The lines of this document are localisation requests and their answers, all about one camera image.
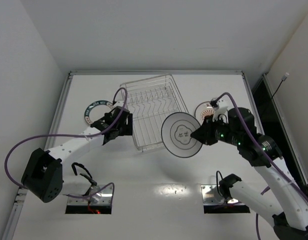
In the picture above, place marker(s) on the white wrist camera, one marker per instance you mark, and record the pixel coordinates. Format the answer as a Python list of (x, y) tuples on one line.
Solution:
[(115, 104), (220, 107)]

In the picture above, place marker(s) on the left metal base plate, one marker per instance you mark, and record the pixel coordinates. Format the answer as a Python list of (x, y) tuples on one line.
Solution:
[(102, 198)]

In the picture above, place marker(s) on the orange patterned white plate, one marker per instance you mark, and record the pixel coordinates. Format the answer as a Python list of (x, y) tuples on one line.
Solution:
[(203, 110)]

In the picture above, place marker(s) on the metal wire dish rack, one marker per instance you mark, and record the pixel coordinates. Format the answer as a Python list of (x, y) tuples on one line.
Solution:
[(151, 101)]

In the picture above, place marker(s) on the black wall cable white plug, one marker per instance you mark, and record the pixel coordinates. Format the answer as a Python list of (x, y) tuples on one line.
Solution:
[(283, 79)]

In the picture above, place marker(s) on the black line patterned plate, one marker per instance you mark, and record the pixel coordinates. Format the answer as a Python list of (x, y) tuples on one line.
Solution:
[(176, 133)]

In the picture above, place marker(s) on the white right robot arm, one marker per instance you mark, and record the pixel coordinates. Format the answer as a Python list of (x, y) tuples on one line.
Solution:
[(289, 215)]

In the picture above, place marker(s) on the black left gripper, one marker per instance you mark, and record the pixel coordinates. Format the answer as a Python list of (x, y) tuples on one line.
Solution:
[(125, 124)]

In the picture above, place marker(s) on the metal base plate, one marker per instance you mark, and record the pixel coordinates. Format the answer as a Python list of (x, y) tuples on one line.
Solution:
[(102, 198), (211, 197)]

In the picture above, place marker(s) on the green rimmed white plate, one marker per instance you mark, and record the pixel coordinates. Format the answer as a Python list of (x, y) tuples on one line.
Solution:
[(97, 110)]

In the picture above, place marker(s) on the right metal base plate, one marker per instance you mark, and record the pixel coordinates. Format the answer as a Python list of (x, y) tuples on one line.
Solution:
[(211, 197)]

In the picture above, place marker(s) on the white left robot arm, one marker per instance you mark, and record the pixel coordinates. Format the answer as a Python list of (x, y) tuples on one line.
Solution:
[(56, 171)]

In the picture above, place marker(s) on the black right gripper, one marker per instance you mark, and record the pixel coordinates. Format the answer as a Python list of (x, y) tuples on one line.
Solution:
[(207, 132)]

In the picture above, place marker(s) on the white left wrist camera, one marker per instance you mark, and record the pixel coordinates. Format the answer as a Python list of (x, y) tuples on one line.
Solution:
[(115, 104)]

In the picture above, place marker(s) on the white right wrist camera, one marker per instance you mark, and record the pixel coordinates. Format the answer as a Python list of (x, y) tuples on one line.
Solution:
[(220, 107)]

